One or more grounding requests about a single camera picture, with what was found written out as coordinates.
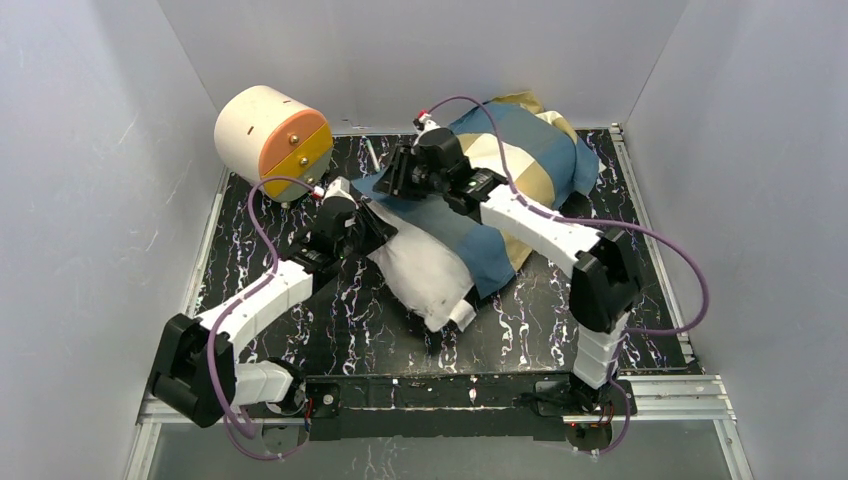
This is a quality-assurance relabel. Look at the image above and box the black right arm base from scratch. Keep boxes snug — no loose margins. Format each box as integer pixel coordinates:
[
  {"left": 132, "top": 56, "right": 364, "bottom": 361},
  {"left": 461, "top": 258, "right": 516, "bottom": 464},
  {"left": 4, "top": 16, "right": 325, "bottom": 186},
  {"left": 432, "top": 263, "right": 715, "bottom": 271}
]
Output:
[{"left": 513, "top": 373, "right": 638, "bottom": 456}]

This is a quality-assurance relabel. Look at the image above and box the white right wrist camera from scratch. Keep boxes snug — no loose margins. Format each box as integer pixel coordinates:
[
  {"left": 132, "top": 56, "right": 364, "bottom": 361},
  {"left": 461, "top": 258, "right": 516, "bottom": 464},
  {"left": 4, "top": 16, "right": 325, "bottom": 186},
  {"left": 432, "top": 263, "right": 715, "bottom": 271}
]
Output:
[{"left": 413, "top": 110, "right": 441, "bottom": 144}]

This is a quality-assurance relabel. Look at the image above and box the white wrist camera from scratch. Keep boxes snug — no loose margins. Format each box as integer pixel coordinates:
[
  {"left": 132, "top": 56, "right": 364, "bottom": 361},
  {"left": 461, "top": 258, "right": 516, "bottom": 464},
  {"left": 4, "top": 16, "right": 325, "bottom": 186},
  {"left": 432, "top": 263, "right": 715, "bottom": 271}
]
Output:
[
  {"left": 310, "top": 177, "right": 358, "bottom": 212},
  {"left": 413, "top": 110, "right": 441, "bottom": 144}
]

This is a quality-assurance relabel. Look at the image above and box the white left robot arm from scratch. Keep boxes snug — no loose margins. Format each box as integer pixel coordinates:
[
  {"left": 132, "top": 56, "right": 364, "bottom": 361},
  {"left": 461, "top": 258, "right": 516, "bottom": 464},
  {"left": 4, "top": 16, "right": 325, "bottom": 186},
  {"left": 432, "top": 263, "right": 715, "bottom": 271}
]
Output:
[{"left": 147, "top": 177, "right": 398, "bottom": 438}]

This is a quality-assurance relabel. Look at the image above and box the round cream drawer cabinet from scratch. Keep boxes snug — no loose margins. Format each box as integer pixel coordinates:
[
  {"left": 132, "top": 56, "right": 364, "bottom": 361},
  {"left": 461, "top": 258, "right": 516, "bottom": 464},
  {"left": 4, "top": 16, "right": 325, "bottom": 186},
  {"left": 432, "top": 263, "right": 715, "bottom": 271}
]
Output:
[{"left": 214, "top": 85, "right": 334, "bottom": 203}]

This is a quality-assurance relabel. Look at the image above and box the blue beige white pillowcase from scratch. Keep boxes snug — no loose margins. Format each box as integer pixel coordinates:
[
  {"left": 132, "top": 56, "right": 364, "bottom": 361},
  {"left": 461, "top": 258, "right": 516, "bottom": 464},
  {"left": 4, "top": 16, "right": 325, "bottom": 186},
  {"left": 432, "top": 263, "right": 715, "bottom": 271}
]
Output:
[{"left": 352, "top": 91, "right": 600, "bottom": 311}]

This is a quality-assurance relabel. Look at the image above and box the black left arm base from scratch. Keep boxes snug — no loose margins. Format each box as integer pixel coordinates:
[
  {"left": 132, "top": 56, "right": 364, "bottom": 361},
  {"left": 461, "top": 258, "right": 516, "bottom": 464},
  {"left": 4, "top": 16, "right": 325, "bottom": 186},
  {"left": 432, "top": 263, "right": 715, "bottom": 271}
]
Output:
[{"left": 246, "top": 380, "right": 340, "bottom": 455}]

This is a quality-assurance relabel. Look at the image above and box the aluminium table frame rail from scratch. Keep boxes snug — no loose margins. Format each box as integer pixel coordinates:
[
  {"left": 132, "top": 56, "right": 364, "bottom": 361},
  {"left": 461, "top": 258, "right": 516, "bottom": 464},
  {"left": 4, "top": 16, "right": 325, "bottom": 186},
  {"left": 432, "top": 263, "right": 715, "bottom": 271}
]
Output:
[{"left": 123, "top": 122, "right": 757, "bottom": 480}]

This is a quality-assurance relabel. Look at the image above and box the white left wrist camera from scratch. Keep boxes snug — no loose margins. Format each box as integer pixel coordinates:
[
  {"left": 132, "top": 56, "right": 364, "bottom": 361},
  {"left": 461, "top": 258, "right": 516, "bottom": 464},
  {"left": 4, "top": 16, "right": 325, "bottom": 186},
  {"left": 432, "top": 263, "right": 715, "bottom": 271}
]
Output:
[{"left": 310, "top": 177, "right": 358, "bottom": 212}]

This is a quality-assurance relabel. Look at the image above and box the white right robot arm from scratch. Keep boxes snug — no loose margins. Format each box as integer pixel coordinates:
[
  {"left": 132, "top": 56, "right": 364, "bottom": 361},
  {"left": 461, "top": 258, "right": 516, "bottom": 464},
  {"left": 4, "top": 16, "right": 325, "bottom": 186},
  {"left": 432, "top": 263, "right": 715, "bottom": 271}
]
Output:
[{"left": 374, "top": 127, "right": 642, "bottom": 400}]

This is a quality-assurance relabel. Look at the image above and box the white pillow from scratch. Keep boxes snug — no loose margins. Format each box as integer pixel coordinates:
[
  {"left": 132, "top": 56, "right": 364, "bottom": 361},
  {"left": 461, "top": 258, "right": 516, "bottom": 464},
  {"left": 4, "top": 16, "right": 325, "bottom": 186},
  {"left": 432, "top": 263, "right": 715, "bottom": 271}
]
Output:
[{"left": 368, "top": 200, "right": 476, "bottom": 332}]

